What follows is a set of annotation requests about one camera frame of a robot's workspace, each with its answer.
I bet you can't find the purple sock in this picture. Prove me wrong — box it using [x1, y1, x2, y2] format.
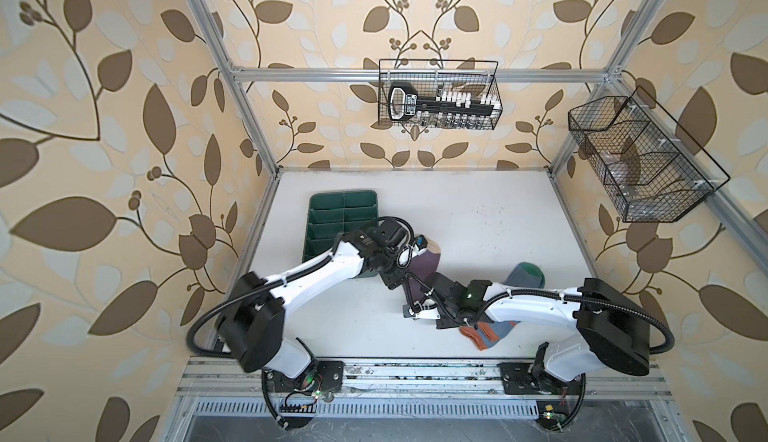
[408, 240, 441, 303]

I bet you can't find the green divided tray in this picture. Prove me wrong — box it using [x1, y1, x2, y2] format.
[302, 190, 379, 262]

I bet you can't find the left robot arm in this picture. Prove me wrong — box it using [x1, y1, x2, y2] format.
[186, 216, 428, 385]

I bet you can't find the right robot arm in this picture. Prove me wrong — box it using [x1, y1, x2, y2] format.
[403, 273, 675, 394]

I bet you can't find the blue striped sock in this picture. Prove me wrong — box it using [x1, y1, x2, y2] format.
[458, 261, 547, 352]

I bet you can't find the black tool rack in basket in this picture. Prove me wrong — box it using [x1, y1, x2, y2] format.
[385, 82, 502, 124]

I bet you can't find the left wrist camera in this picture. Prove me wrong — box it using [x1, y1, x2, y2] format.
[411, 235, 428, 256]

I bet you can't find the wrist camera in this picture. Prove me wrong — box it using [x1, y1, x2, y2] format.
[411, 235, 428, 256]
[402, 303, 440, 321]

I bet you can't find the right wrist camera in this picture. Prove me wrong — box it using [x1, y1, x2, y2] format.
[402, 303, 440, 321]

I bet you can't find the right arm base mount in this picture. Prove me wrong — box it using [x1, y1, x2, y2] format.
[498, 362, 583, 397]

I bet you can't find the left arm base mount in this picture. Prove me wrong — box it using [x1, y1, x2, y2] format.
[266, 359, 345, 394]

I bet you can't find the back wire basket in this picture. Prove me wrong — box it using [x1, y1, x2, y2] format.
[377, 58, 503, 131]

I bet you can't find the aluminium front rail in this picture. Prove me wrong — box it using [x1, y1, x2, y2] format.
[176, 357, 672, 401]

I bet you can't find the side wire basket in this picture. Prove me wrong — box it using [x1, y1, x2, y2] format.
[568, 86, 731, 223]

